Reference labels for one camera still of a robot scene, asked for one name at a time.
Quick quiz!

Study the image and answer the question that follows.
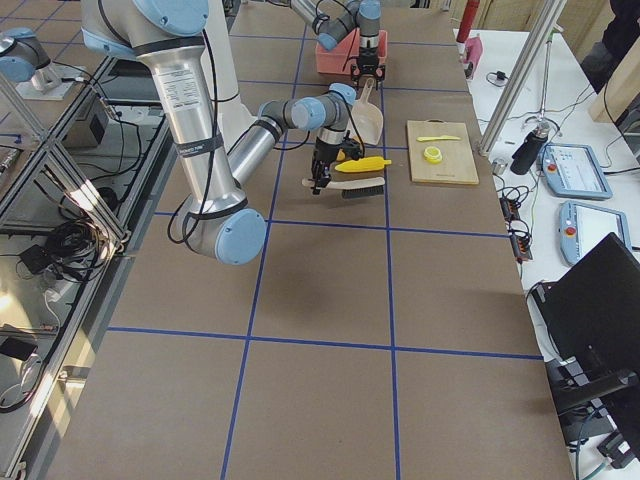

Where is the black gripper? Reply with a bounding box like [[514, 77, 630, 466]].
[[311, 130, 363, 195], [350, 47, 386, 86]]

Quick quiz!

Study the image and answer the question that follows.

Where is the beige hand brush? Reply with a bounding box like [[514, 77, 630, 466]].
[[302, 177, 385, 199]]

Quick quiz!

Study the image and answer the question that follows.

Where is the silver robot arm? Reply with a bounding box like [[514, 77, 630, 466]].
[[81, 1, 356, 265], [287, 0, 386, 88]]

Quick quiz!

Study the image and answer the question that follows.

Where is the pink plastic bin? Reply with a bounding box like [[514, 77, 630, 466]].
[[315, 29, 360, 76]]

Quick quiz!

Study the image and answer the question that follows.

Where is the yellow toy corn cob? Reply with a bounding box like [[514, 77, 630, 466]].
[[335, 156, 392, 174]]

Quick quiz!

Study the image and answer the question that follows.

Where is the yellow plastic knife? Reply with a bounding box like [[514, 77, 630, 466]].
[[416, 135, 462, 142]]

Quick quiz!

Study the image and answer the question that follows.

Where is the yellow lemon slice toy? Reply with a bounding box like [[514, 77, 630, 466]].
[[423, 146, 443, 164]]

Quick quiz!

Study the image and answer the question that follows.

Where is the bamboo cutting board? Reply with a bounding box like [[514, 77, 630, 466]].
[[406, 120, 479, 186]]

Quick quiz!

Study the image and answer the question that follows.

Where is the metal tripod stand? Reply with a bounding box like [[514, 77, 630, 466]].
[[523, 24, 564, 133]]

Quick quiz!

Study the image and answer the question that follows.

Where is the black water bottle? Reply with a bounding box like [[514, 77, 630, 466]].
[[510, 122, 550, 175]]

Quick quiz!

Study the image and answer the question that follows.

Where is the upper teach pendant tablet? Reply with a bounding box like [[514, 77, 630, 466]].
[[539, 143, 613, 201]]

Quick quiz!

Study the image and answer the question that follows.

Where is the teach pendant tablet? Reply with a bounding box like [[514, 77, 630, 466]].
[[559, 201, 632, 266], [539, 143, 613, 201]]

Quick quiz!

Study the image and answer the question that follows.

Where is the person in dark jacket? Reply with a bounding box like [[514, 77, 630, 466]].
[[602, 0, 639, 60]]

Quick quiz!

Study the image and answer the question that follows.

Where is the lower teach pendant tablet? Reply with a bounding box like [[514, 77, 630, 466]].
[[559, 201, 632, 266]]

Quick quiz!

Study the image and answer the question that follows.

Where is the black laptop monitor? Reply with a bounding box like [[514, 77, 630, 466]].
[[533, 233, 639, 374]]

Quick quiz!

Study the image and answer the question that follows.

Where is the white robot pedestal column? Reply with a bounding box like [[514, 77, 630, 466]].
[[201, 0, 256, 156]]

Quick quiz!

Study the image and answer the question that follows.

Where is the aluminium frame post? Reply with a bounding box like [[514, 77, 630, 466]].
[[477, 0, 567, 157]]

